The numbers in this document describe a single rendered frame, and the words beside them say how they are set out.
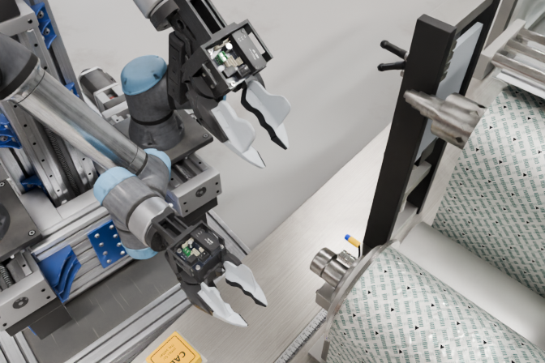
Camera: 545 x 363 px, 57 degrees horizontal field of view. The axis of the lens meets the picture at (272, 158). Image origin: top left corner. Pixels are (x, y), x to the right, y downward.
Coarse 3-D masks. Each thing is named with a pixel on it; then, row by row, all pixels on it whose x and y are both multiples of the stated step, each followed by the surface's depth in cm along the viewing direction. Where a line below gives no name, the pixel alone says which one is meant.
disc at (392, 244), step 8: (392, 240) 58; (384, 248) 57; (392, 248) 59; (376, 256) 55; (368, 264) 55; (360, 272) 54; (352, 280) 54; (352, 288) 54; (344, 296) 54; (344, 304) 55; (336, 312) 54; (328, 320) 55; (336, 320) 56; (328, 328) 56; (328, 336) 58
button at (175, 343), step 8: (176, 336) 90; (168, 344) 89; (176, 344) 89; (184, 344) 89; (152, 352) 88; (160, 352) 88; (168, 352) 88; (176, 352) 88; (184, 352) 88; (192, 352) 88; (152, 360) 87; (160, 360) 87; (168, 360) 87; (176, 360) 87; (184, 360) 87; (192, 360) 87; (200, 360) 88
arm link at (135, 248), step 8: (120, 232) 90; (128, 232) 89; (128, 240) 91; (136, 240) 91; (128, 248) 93; (136, 248) 93; (144, 248) 93; (136, 256) 95; (144, 256) 95; (152, 256) 97
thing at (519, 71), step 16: (512, 32) 61; (528, 32) 61; (496, 48) 59; (512, 48) 60; (528, 48) 59; (544, 48) 60; (480, 64) 59; (496, 64) 58; (512, 64) 57; (528, 64) 60; (544, 64) 58; (512, 80) 58; (528, 80) 57; (544, 80) 55; (544, 96) 56
